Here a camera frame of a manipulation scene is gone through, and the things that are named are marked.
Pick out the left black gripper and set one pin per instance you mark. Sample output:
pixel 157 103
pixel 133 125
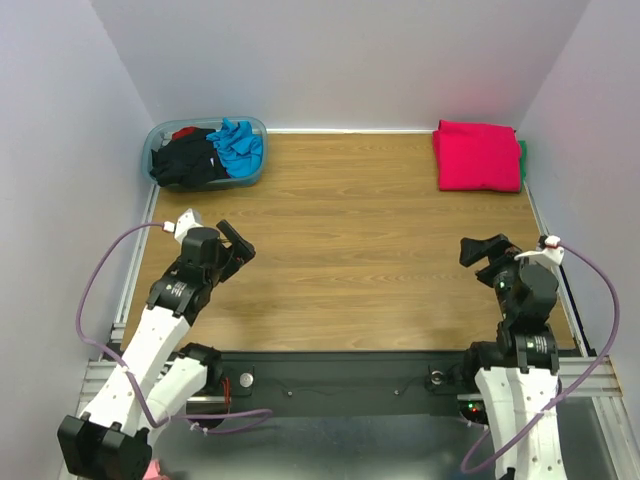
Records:
pixel 244 250

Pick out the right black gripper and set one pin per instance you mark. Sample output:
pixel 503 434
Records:
pixel 493 260

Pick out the blue t shirt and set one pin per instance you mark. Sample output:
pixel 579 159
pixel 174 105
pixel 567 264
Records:
pixel 239 149

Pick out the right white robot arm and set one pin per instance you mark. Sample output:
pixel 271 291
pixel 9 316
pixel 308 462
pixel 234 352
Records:
pixel 517 375

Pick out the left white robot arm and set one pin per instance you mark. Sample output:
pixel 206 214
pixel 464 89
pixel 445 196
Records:
pixel 114 435

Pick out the folded pink t shirt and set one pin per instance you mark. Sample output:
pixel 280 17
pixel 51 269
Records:
pixel 477 157

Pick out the black t shirt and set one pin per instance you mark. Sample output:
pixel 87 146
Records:
pixel 188 162

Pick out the clear blue plastic bin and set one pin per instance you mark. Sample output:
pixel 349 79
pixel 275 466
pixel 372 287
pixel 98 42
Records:
pixel 161 135

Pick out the folded green t shirt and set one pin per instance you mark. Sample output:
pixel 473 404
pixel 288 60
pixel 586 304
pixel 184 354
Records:
pixel 523 161

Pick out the red t shirt in bin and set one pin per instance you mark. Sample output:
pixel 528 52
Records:
pixel 183 132

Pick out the pink cloth at bottom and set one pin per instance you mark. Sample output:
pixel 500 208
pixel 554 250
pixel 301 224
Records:
pixel 153 471

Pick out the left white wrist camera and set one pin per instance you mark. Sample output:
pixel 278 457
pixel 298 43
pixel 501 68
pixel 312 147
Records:
pixel 186 221

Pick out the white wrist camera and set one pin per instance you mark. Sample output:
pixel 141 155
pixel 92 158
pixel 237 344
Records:
pixel 186 221
pixel 549 252

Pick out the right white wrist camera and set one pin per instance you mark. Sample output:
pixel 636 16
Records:
pixel 549 252

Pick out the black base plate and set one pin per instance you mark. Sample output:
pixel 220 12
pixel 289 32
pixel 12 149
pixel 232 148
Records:
pixel 335 384

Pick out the aluminium frame rail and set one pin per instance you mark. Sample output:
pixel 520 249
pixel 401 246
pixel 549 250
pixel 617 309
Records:
pixel 120 321

